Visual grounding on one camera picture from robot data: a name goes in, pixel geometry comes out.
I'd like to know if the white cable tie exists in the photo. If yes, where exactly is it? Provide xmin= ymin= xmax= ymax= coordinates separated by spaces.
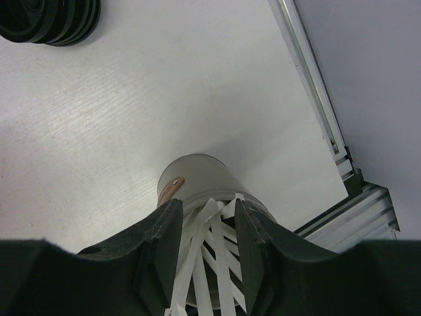
xmin=164 ymin=198 xmax=224 ymax=315

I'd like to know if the stack of black cup lids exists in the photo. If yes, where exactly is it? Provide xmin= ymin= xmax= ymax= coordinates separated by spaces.
xmin=1 ymin=0 xmax=102 ymax=47

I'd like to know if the aluminium frame rail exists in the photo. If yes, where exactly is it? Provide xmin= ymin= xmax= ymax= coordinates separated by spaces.
xmin=269 ymin=1 xmax=400 ymax=252

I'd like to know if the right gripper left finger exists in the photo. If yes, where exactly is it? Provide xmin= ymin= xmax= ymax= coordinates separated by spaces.
xmin=1 ymin=199 xmax=183 ymax=315

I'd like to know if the grey cup with cable ties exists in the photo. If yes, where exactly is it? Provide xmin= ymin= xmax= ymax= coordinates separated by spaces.
xmin=158 ymin=154 xmax=268 ymax=315

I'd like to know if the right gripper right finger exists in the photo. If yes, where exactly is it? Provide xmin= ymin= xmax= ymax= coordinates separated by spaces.
xmin=235 ymin=200 xmax=420 ymax=315

